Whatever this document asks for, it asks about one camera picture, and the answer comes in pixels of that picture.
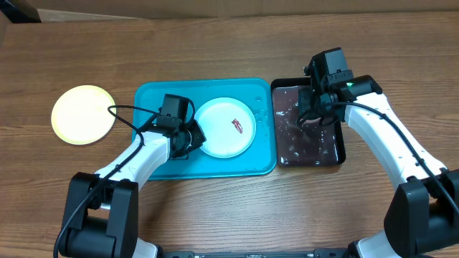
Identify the light blue plate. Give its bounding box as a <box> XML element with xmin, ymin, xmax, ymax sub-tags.
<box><xmin>195</xmin><ymin>97</ymin><xmax>257</xmax><ymax>158</ymax></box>

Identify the yellow-green plate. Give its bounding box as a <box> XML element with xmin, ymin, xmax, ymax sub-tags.
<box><xmin>51</xmin><ymin>85</ymin><xmax>115</xmax><ymax>145</ymax></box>

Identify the green scrubbing sponge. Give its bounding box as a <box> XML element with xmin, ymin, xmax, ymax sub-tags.
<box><xmin>298</xmin><ymin>118</ymin><xmax>321</xmax><ymax>127</ymax></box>

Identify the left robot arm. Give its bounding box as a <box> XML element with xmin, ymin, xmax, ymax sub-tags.
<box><xmin>53</xmin><ymin>94</ymin><xmax>206</xmax><ymax>258</ymax></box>

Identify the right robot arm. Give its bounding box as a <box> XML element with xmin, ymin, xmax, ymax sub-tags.
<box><xmin>296</xmin><ymin>47</ymin><xmax>458</xmax><ymax>257</ymax></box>

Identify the teal plastic tray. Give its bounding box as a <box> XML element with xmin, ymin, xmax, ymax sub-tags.
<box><xmin>134</xmin><ymin>78</ymin><xmax>277</xmax><ymax>181</ymax></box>

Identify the black water tray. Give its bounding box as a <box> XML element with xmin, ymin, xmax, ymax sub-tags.
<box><xmin>271</xmin><ymin>77</ymin><xmax>346</xmax><ymax>167</ymax></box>

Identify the cardboard panel at back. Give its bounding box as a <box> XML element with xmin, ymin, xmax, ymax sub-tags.
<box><xmin>28</xmin><ymin>0</ymin><xmax>458</xmax><ymax>19</ymax></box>

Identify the dark object top-left corner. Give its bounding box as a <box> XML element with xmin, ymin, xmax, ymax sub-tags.
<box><xmin>1</xmin><ymin>0</ymin><xmax>41</xmax><ymax>24</ymax></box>

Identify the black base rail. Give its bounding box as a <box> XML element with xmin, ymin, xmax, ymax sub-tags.
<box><xmin>157</xmin><ymin>248</ymin><xmax>358</xmax><ymax>258</ymax></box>

